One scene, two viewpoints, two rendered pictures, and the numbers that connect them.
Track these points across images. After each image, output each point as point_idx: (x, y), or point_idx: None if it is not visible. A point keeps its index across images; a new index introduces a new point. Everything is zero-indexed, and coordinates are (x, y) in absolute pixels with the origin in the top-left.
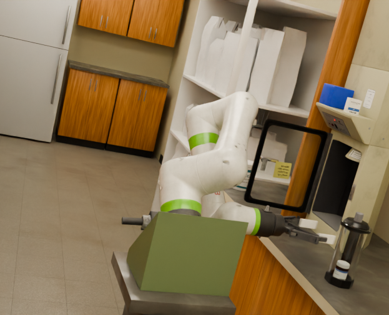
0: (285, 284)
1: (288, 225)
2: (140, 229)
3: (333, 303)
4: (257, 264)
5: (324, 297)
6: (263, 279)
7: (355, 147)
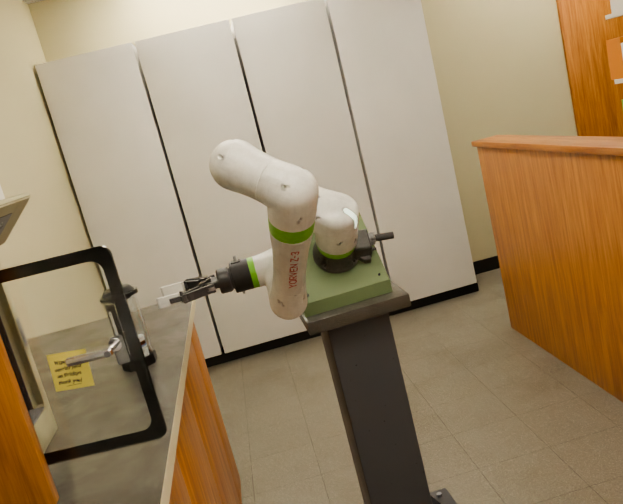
0: (181, 414)
1: (211, 278)
2: (376, 249)
3: (181, 336)
4: (180, 479)
5: (185, 338)
6: (185, 471)
7: None
